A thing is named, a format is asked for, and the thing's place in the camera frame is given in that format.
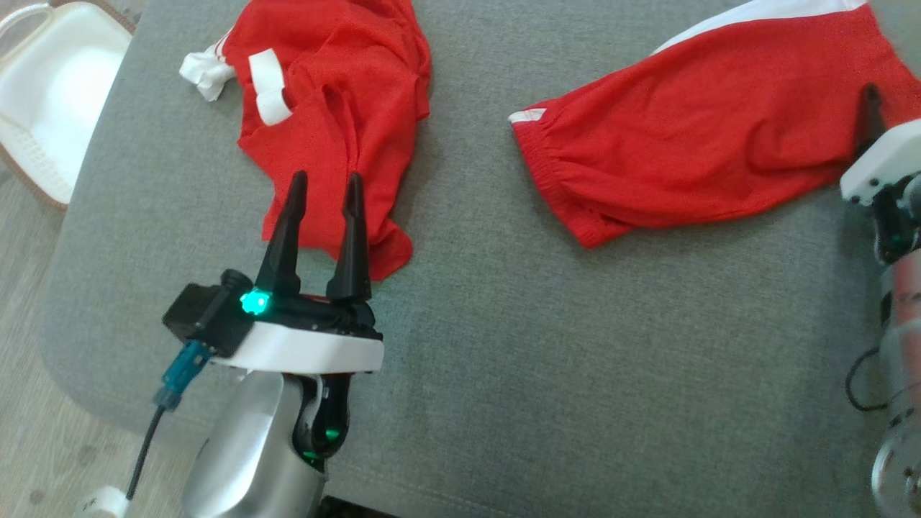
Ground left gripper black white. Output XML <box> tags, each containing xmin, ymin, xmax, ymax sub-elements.
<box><xmin>216</xmin><ymin>171</ymin><xmax>384</xmax><ymax>375</ymax></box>

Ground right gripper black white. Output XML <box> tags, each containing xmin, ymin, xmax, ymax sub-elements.
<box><xmin>840</xmin><ymin>84</ymin><xmax>921</xmax><ymax>208</ymax></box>

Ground red shorts with elastic waist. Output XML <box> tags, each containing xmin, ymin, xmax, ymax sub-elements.
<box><xmin>508</xmin><ymin>0</ymin><xmax>921</xmax><ymax>249</ymax></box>

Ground red jersey with white trim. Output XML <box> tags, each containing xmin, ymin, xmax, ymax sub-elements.
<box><xmin>178</xmin><ymin>0</ymin><xmax>432</xmax><ymax>281</ymax></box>

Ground large grey sofa seat cushion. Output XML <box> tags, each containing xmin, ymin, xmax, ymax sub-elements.
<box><xmin>40</xmin><ymin>0</ymin><xmax>921</xmax><ymax>518</ymax></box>

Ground white plastic laundry basket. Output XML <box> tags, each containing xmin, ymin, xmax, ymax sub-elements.
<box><xmin>0</xmin><ymin>1</ymin><xmax>136</xmax><ymax>211</ymax></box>

